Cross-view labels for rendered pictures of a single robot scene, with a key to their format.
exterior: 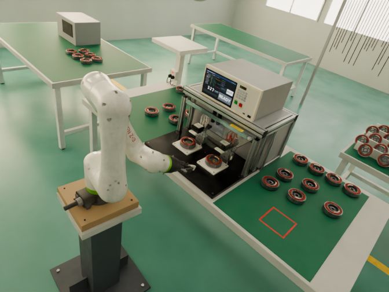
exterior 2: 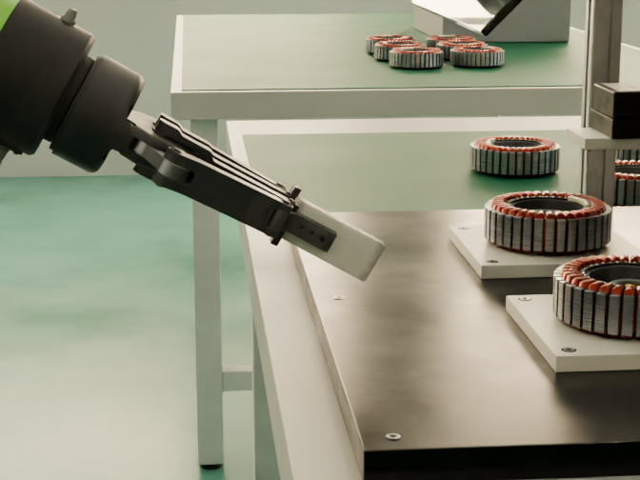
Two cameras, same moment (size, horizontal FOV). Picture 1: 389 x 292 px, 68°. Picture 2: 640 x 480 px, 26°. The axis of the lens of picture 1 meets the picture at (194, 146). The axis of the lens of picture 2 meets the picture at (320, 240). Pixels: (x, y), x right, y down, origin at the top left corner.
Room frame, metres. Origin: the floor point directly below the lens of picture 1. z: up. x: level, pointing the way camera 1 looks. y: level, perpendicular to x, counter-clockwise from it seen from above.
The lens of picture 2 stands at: (0.69, -0.69, 1.07)
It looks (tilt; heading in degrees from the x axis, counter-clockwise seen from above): 14 degrees down; 47
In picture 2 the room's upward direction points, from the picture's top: straight up
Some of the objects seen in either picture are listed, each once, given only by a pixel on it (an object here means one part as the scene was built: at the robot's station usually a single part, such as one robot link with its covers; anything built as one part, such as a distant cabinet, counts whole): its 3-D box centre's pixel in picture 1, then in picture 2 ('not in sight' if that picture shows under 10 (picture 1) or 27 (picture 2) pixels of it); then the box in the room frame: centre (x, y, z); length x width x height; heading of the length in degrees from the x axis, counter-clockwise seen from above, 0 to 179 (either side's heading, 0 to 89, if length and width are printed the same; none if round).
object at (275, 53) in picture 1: (243, 60); not in sight; (5.43, -0.56, 0.38); 2.10 x 0.90 x 0.75; 52
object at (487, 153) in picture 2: (151, 112); (514, 155); (2.04, 0.40, 0.77); 0.11 x 0.11 x 0.04
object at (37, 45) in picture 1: (66, 75); (394, 189); (3.20, 1.71, 0.38); 1.85 x 1.10 x 0.75; 52
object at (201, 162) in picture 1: (212, 164); (630, 328); (1.51, -0.14, 0.78); 0.15 x 0.15 x 0.01; 52
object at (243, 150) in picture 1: (227, 127); not in sight; (1.79, -0.20, 0.92); 0.66 x 0.01 x 0.30; 52
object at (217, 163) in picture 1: (213, 161); (631, 295); (1.51, -0.14, 0.80); 0.11 x 0.11 x 0.04
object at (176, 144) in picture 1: (187, 145); (546, 249); (1.66, 0.05, 0.78); 0.15 x 0.15 x 0.01; 52
